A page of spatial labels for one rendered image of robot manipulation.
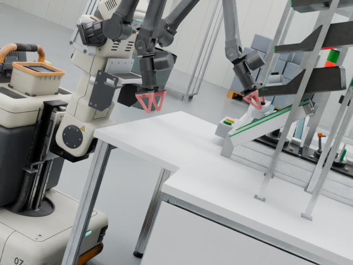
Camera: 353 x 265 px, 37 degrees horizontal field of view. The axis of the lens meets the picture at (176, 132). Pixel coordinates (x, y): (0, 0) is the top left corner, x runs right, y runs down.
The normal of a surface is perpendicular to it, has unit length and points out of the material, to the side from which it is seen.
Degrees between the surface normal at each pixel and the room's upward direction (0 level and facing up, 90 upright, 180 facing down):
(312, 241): 0
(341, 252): 0
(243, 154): 90
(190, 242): 90
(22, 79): 92
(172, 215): 90
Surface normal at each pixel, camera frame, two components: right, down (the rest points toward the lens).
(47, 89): 0.86, 0.40
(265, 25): -0.37, 0.11
